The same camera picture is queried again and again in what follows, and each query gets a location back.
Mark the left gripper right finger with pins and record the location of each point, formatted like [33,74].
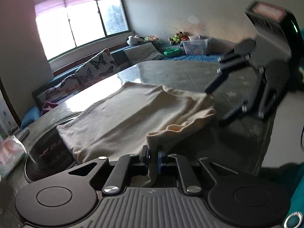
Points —
[177,167]

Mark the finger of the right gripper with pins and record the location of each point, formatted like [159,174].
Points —
[245,108]
[226,68]

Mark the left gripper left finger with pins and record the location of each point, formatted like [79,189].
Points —
[128,166]

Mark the cream white garment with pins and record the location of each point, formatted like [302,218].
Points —
[137,114]

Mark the blue sofa cover cloth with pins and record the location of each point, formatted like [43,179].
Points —
[204,58]

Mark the clear plastic storage box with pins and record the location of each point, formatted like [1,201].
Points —
[201,45]

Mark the small plush toys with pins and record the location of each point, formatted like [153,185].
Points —
[178,37]

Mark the green plastic bowl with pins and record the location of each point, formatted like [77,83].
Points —
[171,53]

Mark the black induction cooktop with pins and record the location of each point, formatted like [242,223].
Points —
[48,156]

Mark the grey cushion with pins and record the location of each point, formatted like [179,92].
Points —
[141,53]

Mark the pink green plush toy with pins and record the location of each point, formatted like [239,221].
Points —
[151,39]

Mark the small butterfly pillow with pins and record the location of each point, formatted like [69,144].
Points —
[62,90]

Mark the magenta cloth on sofa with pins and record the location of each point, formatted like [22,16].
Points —
[48,106]

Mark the panda plush toy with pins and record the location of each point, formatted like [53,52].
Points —
[134,40]

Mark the large butterfly pillow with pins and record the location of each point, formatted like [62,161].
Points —
[99,67]

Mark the blue corner sofa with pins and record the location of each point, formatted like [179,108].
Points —
[219,47]

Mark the grey remote control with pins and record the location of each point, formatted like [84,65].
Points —
[22,134]

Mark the pink white tissue pack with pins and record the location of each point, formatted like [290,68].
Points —
[12,151]

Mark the window with green frame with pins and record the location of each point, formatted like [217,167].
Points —
[66,25]

